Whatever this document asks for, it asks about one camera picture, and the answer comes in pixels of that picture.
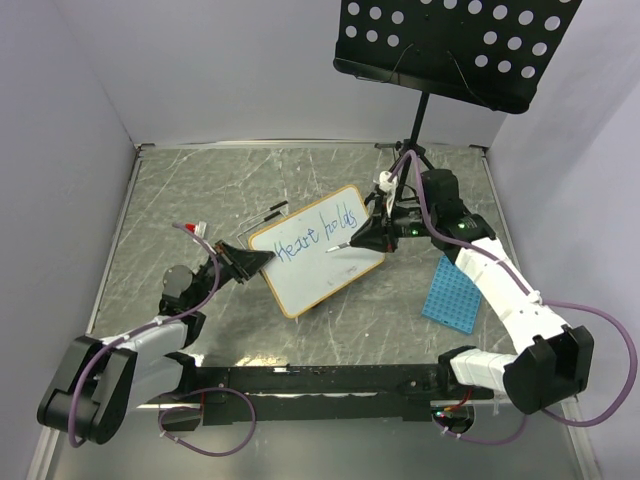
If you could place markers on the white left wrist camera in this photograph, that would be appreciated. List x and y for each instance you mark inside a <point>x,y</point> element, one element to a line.
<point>199,229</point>

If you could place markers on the black music stand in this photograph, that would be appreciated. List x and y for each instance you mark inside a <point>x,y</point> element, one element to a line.
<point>488,53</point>

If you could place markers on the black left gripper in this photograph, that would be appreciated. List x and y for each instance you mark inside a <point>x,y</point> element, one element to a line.
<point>239,263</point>

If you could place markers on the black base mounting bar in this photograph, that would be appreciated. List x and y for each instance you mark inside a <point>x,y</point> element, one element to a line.
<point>289,393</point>

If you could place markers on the blue studded building plate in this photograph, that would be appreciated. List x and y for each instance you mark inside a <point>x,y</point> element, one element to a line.
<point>453,300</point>

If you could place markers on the white blue whiteboard marker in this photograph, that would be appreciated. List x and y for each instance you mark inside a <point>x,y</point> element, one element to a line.
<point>338,247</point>

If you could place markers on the yellow framed whiteboard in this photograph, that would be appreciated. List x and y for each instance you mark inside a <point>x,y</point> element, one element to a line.
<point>304,272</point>

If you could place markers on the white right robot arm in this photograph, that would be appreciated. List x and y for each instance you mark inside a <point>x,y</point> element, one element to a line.
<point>551,361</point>

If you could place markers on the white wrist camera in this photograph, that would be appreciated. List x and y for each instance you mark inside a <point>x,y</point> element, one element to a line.
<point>199,229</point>
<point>388,184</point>

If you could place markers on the wire whiteboard easel stand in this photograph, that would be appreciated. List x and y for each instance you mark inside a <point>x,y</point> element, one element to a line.
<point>247,226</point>

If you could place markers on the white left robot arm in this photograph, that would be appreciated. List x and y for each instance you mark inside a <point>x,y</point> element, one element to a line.
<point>100,380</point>

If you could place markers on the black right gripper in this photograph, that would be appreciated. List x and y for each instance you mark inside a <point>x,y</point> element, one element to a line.
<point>377,234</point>

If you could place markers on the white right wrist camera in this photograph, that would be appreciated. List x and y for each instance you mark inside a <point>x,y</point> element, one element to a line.
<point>388,184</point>

